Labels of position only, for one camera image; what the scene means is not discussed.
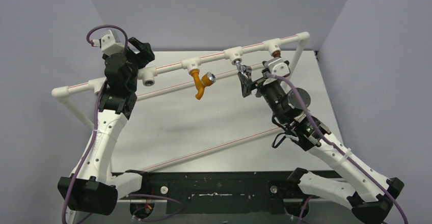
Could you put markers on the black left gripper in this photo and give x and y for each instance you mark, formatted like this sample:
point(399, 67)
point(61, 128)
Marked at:
point(146, 55)

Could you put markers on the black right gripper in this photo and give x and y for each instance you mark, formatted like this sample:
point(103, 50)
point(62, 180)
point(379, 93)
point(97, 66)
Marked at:
point(253, 85)

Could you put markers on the chrome faucet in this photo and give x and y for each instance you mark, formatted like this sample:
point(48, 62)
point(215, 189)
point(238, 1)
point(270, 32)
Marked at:
point(243, 69)

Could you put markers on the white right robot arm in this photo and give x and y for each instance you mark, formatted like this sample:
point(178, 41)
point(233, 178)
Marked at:
point(369, 195)

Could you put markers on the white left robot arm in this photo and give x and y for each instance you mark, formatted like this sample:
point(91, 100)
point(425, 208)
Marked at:
point(87, 189)

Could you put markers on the orange faucet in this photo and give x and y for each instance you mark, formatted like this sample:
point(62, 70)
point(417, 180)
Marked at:
point(201, 83)

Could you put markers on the brown faucet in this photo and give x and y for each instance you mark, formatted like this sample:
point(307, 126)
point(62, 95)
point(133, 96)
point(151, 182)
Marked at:
point(276, 54)

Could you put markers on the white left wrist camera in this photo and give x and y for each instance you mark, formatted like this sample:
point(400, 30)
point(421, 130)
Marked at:
point(109, 43)

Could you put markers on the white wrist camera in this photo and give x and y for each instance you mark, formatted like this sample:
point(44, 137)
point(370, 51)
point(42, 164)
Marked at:
point(109, 43)
point(277, 66)

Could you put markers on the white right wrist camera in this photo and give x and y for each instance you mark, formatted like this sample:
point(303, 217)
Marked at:
point(277, 66)

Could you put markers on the white pipe frame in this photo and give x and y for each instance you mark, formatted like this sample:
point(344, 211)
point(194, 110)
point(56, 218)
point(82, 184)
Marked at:
point(291, 49)

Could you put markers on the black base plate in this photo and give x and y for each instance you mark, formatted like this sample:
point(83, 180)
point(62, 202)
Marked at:
point(226, 192)

